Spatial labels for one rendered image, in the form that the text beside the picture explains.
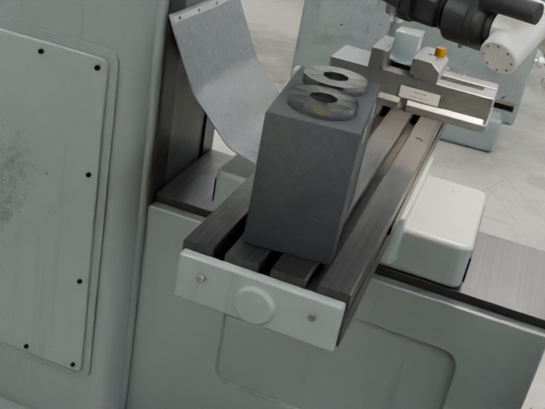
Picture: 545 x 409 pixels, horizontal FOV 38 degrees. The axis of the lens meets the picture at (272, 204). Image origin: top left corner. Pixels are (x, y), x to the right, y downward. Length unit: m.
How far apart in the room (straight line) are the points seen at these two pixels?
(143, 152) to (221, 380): 0.52
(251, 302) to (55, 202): 0.70
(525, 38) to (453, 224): 0.38
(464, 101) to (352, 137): 0.72
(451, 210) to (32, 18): 0.85
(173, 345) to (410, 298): 0.53
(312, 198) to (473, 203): 0.66
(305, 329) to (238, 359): 0.68
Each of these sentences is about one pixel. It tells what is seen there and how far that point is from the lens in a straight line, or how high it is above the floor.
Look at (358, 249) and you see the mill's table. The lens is 1.07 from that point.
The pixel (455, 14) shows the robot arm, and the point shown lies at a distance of 1.33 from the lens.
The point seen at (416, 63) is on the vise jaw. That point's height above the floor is 1.08.
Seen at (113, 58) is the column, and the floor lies 1.05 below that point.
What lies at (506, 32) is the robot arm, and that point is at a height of 1.25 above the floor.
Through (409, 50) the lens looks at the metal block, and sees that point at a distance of 1.66.
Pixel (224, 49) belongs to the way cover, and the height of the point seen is 1.06.
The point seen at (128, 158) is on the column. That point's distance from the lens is 1.49.
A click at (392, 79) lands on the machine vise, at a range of 1.65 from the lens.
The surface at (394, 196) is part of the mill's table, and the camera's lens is 1.25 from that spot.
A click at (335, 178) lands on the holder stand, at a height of 1.11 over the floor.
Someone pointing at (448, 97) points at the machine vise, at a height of 1.03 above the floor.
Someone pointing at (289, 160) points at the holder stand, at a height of 1.12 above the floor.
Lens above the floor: 1.50
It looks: 27 degrees down
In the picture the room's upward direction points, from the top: 11 degrees clockwise
